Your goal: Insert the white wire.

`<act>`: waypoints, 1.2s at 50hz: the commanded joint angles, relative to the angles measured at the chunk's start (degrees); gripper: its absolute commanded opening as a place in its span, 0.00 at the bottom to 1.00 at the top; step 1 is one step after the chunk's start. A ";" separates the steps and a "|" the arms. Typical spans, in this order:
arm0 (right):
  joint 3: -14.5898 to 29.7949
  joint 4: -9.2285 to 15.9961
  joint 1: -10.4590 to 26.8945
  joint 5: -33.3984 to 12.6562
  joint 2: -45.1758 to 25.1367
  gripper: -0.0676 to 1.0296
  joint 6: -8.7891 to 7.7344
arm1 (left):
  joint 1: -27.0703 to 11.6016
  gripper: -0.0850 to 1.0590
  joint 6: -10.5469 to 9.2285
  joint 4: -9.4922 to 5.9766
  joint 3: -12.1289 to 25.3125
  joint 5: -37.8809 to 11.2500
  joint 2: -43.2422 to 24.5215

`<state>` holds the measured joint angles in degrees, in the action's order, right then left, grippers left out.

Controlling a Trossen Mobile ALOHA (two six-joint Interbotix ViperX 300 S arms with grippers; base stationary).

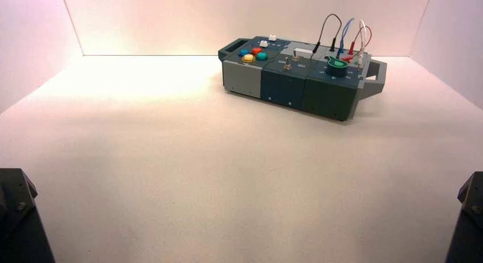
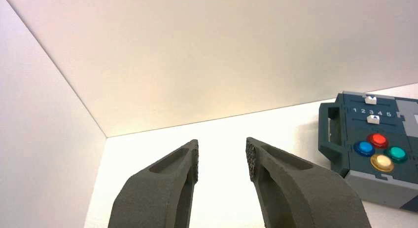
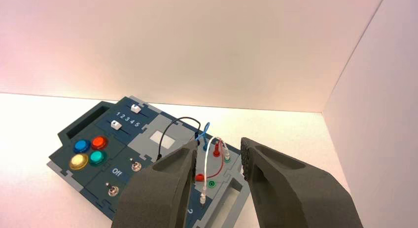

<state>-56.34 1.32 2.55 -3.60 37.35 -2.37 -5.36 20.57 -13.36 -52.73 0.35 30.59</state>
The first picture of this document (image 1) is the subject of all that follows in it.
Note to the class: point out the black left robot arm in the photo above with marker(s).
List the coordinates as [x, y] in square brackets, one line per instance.
[19, 223]

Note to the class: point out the blue push button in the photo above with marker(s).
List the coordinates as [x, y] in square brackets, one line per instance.
[243, 52]

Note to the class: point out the white display window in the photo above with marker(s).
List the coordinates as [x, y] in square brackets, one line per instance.
[305, 50]

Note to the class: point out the green rotary knob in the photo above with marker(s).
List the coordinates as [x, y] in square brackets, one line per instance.
[337, 68]

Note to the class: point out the yellow push button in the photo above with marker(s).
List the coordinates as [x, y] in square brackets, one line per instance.
[248, 58]

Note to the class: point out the red push button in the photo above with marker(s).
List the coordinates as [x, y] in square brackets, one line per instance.
[256, 50]

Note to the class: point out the green push button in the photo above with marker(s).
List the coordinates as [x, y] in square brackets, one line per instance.
[262, 56]

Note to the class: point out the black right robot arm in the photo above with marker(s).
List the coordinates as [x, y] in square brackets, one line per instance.
[468, 231]

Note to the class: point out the white rocker switch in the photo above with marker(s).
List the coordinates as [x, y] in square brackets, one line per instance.
[263, 43]
[272, 37]

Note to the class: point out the teal and grey task board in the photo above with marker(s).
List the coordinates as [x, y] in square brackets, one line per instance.
[324, 99]

